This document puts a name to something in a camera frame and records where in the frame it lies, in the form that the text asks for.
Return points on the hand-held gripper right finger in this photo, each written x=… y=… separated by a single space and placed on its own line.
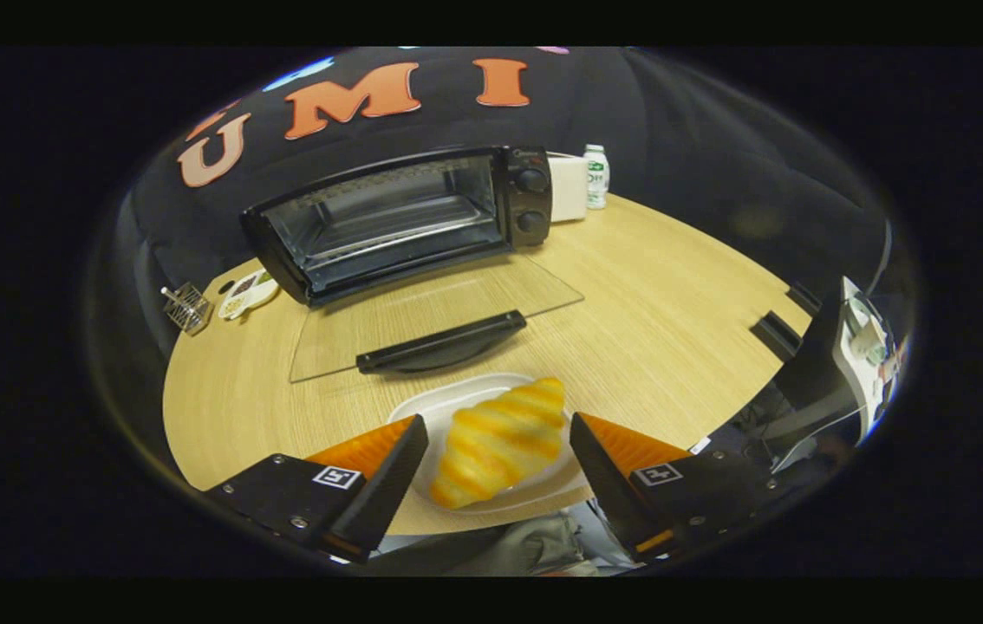
x=604 y=485

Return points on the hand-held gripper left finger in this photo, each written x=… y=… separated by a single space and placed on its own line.
x=392 y=485

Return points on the yellow croissant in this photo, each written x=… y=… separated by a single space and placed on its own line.
x=496 y=442

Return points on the black toaster oven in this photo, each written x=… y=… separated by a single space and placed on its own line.
x=526 y=186

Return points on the white oval plate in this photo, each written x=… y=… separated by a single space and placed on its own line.
x=457 y=394

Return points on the person's grey clothing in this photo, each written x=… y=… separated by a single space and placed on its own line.
x=500 y=550

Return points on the black table edge clamp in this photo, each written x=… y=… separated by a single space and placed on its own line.
x=776 y=334
x=803 y=298

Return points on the small white snack dish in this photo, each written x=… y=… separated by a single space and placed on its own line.
x=247 y=295

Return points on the white panel device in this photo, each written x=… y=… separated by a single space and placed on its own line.
x=856 y=347

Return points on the small white green-label bottle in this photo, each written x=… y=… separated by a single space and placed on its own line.
x=596 y=178

